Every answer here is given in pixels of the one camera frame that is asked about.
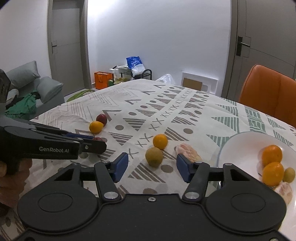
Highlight pomelo slice small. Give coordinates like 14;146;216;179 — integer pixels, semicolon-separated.
174;143;202;163

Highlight red plum hidden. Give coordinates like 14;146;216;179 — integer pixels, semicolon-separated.
93;137;105;142

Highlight green plum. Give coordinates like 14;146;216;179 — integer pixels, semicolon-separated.
283;167;295;183
145;147;163;168

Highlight small mandarin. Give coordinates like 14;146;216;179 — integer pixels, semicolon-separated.
152;133;168;150
89;121;104;134

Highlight red plum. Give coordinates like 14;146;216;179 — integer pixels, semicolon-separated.
96;113;108;126

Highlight large orange front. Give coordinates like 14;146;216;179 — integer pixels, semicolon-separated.
261;145;282;167

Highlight large orange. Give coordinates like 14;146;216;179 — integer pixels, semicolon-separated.
261;145;282;167
262;162;285;186

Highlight pomelo slice large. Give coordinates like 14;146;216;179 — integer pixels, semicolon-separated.
273;182;293;205

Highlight green plum front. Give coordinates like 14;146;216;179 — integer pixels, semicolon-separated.
283;167;295;183

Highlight person left hand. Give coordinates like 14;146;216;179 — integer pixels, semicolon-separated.
0;159;32;208

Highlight green cloth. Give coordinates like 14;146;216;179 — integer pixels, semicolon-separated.
4;93;37;120

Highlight white ceramic plate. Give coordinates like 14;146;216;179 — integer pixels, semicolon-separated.
217;132;295;240

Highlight grey cushion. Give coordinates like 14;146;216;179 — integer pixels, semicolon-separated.
37;77;63;103

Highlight grey sofa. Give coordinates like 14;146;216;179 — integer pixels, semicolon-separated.
1;61;64;119

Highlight patterned white tablecloth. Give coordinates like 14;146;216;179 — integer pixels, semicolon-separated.
34;80;295;195

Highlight green leaf floor mat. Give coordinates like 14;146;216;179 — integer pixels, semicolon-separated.
67;89;95;102

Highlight orange paper bag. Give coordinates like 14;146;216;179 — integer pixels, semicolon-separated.
94;71;112;90

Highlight clear plastic bag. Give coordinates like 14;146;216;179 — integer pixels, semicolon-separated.
156;74;176;85

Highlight black metal rack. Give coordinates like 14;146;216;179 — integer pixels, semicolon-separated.
109;66;153;82

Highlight orange leather chair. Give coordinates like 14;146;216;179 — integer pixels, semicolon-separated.
239;64;296;127

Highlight blue white plastic bag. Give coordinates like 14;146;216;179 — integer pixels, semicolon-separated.
126;56;146;76

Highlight grey door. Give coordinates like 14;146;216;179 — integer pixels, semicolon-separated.
221;1;295;101
48;1;91;96

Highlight black door handle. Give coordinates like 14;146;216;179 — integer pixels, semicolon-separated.
236;36;250;56

